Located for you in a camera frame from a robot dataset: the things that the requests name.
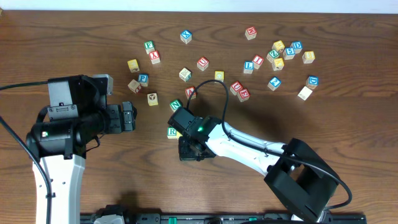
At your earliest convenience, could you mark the red U block lower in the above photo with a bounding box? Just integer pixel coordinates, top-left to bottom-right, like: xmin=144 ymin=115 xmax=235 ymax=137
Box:
xmin=230 ymin=81 xmax=243 ymax=95

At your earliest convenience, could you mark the red u block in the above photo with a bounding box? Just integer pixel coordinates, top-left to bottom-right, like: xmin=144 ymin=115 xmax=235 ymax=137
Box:
xmin=197 ymin=57 xmax=209 ymax=71
xmin=230 ymin=81 xmax=243 ymax=95

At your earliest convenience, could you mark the red E block top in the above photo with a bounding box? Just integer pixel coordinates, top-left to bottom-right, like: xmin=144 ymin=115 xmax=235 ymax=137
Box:
xmin=245 ymin=26 xmax=257 ymax=40

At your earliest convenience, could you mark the yellow 8 block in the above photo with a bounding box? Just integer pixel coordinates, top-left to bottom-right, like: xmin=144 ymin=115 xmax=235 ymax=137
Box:
xmin=302 ymin=51 xmax=315 ymax=64

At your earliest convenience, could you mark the blue 2 block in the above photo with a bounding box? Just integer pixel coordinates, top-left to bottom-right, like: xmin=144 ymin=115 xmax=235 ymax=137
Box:
xmin=267 ymin=77 xmax=282 ymax=91

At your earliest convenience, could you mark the green R block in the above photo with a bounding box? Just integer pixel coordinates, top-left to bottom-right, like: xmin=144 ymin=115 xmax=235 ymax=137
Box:
xmin=167 ymin=127 xmax=177 ymax=139

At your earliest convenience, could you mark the soccer ball block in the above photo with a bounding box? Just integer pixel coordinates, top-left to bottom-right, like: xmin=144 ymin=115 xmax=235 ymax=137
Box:
xmin=147 ymin=93 xmax=159 ymax=106

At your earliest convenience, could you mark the blue D block lower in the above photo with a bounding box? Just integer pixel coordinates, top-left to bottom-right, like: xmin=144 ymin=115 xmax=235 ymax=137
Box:
xmin=305 ymin=76 xmax=319 ymax=90

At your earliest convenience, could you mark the red U block upper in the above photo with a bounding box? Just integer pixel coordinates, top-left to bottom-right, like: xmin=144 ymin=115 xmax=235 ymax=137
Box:
xmin=197 ymin=57 xmax=209 ymax=71

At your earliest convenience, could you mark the blue d block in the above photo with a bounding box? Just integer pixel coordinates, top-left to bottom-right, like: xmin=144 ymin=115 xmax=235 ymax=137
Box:
xmin=290 ymin=41 xmax=303 ymax=54
xmin=305 ymin=76 xmax=319 ymax=90

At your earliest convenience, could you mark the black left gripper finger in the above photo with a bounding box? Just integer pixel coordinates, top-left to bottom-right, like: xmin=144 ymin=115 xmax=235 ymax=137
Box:
xmin=123 ymin=112 xmax=136 ymax=131
xmin=122 ymin=101 xmax=137 ymax=113

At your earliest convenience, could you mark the red Y block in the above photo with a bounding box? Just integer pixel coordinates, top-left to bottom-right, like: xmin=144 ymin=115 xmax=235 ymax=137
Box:
xmin=149 ymin=50 xmax=160 ymax=64

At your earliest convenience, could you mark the yellow block left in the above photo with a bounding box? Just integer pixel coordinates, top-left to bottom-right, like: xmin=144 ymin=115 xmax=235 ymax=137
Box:
xmin=127 ymin=59 xmax=140 ymax=73

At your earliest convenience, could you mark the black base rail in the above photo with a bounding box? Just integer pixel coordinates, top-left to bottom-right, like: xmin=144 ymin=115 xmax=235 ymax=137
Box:
xmin=80 ymin=212 xmax=368 ymax=224

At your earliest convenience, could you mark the blue L block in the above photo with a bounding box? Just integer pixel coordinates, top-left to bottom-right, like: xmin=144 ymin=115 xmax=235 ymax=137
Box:
xmin=243 ymin=61 xmax=254 ymax=74

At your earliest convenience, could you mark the blue D block upper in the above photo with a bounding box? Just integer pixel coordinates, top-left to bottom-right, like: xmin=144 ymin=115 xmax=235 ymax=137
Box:
xmin=290 ymin=41 xmax=303 ymax=54

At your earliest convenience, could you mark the plain white block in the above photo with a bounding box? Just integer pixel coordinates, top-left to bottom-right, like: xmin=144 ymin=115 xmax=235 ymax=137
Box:
xmin=298 ymin=86 xmax=313 ymax=101

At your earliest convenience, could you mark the blue P block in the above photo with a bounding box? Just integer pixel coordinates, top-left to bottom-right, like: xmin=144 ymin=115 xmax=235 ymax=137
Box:
xmin=137 ymin=73 xmax=149 ymax=86

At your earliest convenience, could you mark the blue X block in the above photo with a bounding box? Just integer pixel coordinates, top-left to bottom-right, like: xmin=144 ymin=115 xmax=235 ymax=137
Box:
xmin=180 ymin=30 xmax=192 ymax=44

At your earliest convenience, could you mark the yellow block under Z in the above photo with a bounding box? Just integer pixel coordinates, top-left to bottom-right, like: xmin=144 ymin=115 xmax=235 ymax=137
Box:
xmin=272 ymin=58 xmax=284 ymax=71

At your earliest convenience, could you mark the red A block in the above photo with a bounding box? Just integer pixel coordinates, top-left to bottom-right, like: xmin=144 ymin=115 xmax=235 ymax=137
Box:
xmin=185 ymin=86 xmax=197 ymax=100

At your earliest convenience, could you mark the white 6 block red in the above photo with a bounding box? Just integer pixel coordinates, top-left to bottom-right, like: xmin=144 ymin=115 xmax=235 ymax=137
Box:
xmin=127 ymin=80 xmax=142 ymax=93

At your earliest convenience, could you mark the green N block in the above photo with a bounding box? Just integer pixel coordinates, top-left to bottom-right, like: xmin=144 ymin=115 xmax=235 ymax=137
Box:
xmin=170 ymin=99 xmax=183 ymax=112

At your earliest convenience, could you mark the green F block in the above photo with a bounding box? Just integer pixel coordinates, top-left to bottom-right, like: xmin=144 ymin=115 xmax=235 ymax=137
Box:
xmin=144 ymin=40 xmax=155 ymax=54

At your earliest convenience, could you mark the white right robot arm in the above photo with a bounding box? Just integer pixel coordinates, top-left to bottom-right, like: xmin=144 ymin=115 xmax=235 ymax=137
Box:
xmin=169 ymin=116 xmax=338 ymax=222

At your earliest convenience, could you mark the white picture block teal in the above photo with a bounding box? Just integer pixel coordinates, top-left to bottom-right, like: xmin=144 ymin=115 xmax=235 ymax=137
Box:
xmin=178 ymin=67 xmax=192 ymax=82

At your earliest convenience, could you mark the blue 5 block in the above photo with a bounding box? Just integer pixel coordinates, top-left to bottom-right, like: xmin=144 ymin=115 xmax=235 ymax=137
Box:
xmin=283 ymin=47 xmax=295 ymax=60

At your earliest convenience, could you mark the yellow O block centre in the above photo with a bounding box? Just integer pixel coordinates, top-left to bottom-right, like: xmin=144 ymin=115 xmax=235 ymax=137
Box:
xmin=215 ymin=70 xmax=224 ymax=82

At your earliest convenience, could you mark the yellow block top right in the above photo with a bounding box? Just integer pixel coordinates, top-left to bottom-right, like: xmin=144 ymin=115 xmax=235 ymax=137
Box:
xmin=272 ymin=40 xmax=285 ymax=53

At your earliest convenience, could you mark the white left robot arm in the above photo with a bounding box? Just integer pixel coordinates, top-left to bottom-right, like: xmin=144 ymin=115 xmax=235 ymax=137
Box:
xmin=26 ymin=101 xmax=137 ymax=223

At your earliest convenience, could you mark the green Z block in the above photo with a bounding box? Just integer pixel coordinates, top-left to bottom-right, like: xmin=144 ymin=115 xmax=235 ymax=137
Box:
xmin=266 ymin=49 xmax=280 ymax=63

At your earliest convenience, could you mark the red I block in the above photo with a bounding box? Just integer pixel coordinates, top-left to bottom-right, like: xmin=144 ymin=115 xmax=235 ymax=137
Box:
xmin=252 ymin=55 xmax=264 ymax=69

